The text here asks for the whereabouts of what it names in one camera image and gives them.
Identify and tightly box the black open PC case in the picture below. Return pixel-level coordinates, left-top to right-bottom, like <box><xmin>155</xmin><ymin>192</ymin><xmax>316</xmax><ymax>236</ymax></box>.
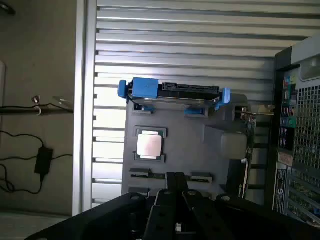
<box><xmin>264</xmin><ymin>33</ymin><xmax>320</xmax><ymax>226</ymax></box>

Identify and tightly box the grey plastic parts rack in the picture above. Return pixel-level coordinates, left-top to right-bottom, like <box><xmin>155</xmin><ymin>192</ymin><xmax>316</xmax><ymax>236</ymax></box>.
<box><xmin>121</xmin><ymin>93</ymin><xmax>253</xmax><ymax>201</ymax></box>

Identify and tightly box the hard disk in blue caddy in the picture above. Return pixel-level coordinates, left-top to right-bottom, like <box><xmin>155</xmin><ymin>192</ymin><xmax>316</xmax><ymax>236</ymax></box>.
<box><xmin>117</xmin><ymin>77</ymin><xmax>231</xmax><ymax>117</ymax></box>

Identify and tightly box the black power cable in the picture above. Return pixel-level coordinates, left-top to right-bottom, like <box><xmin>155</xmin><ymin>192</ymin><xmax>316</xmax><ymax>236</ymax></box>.
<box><xmin>0</xmin><ymin>129</ymin><xmax>74</xmax><ymax>195</ymax></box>

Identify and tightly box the silver CPU chip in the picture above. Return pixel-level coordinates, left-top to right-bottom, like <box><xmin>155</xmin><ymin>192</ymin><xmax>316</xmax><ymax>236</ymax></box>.
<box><xmin>136</xmin><ymin>130</ymin><xmax>164</xmax><ymax>160</ymax></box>

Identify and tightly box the black power adapter brick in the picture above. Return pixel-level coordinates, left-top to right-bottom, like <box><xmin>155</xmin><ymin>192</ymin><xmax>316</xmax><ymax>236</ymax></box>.
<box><xmin>34</xmin><ymin>146</ymin><xmax>54</xmax><ymax>176</ymax></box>

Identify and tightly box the green RAM stick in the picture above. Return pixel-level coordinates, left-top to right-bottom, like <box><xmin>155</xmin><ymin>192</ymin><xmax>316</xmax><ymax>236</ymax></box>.
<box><xmin>149</xmin><ymin>172</ymin><xmax>210</xmax><ymax>182</ymax></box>

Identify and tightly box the graphics card with metal bracket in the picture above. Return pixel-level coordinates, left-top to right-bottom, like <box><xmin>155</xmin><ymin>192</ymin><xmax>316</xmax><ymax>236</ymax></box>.
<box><xmin>221</xmin><ymin>104</ymin><xmax>275</xmax><ymax>198</ymax></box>

